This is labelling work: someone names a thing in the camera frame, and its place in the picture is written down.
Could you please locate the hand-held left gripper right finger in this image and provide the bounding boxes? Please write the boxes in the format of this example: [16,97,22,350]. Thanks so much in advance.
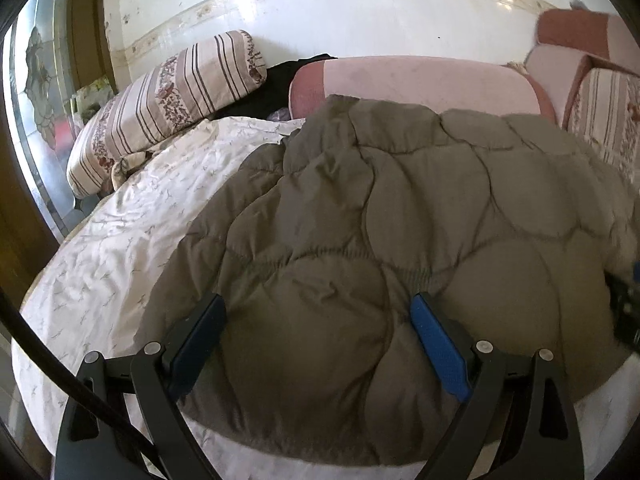
[409,292,586,480]

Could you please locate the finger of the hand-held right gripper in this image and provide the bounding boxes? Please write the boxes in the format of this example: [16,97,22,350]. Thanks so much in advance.
[604,264,640,347]

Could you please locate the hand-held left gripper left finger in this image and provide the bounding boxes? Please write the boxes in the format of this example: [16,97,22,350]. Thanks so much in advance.
[55,292,229,480]

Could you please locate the grey-brown puffer jacket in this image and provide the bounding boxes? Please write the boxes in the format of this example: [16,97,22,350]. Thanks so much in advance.
[137,94,640,467]

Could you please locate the white leaf-print bed sheet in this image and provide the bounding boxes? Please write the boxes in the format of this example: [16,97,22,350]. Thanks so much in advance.
[10,116,640,480]

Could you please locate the striped floral pillow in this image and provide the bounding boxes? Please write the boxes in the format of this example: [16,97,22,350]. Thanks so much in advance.
[564,67,640,187]
[66,30,269,199]

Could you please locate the dark cloth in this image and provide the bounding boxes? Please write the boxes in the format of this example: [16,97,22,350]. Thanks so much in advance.
[215,53,339,122]

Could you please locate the pink sofa backrest cushion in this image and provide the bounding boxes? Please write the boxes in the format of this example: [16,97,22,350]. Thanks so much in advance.
[289,56,557,125]

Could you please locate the stacked pink striped cushions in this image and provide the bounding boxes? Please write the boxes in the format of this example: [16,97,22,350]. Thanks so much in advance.
[524,7,640,132]

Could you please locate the glass door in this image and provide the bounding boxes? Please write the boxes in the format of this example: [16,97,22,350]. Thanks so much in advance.
[5,0,117,233]

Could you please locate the black cable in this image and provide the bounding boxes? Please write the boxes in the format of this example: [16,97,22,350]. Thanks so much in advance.
[0,289,157,462]

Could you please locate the wooden door frame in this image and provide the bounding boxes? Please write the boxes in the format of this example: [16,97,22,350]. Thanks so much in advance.
[0,0,119,313]

